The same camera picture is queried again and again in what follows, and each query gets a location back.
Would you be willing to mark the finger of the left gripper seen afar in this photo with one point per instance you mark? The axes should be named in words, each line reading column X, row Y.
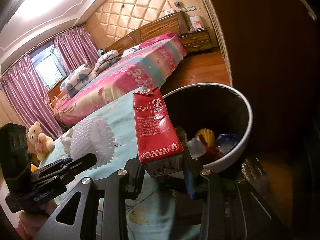
column 72, row 167

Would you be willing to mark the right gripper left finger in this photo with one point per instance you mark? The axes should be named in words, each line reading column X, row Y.
column 96, row 208

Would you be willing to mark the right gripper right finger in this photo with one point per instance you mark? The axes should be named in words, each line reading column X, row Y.
column 232, row 209

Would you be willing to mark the red milk carton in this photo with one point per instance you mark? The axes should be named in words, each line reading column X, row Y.
column 159, row 148

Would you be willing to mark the red snack wrapper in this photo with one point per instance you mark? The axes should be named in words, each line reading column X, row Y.
column 212, row 154

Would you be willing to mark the blue plastic snack bag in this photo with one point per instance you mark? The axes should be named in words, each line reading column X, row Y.
column 226, row 142

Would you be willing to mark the silver wrapper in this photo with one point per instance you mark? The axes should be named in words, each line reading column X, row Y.
column 196, row 148

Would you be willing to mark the orange spiky ball toy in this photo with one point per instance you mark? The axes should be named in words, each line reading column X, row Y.
column 206, row 137

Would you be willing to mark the white round trash bin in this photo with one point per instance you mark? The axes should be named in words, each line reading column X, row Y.
column 215, row 106

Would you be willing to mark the person's left hand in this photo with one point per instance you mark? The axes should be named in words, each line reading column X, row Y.
column 29, row 224

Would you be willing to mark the orange spiky cup toy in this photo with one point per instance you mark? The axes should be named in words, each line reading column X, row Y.
column 33, row 168

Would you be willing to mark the beige teddy bear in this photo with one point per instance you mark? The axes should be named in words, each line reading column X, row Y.
column 42, row 143

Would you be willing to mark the left pink curtain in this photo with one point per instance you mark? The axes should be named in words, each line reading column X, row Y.
column 28, row 97

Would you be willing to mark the pink curtain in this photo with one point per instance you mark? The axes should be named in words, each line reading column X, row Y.
column 28, row 97
column 76, row 47

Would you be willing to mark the blue heart folded quilt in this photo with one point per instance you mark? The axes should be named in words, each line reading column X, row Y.
column 77, row 80

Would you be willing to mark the striped folded quilt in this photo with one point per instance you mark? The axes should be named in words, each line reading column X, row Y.
column 106, row 61

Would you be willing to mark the right pink curtain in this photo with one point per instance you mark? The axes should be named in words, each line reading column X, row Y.
column 76, row 47

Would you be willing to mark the pink floral bed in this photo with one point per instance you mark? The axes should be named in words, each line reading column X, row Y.
column 148, row 67

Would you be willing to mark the white pillow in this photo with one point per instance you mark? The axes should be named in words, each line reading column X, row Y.
column 130, row 51

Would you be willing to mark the pink pillow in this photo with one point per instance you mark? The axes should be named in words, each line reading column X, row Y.
column 156, row 39

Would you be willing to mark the wooden nightstand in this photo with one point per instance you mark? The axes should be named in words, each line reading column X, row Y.
column 196, row 42

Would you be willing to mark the wooden headboard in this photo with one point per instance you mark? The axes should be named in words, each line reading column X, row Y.
column 173, row 23

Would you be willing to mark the white bag on nightstand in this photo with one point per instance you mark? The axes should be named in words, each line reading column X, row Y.
column 196, row 22

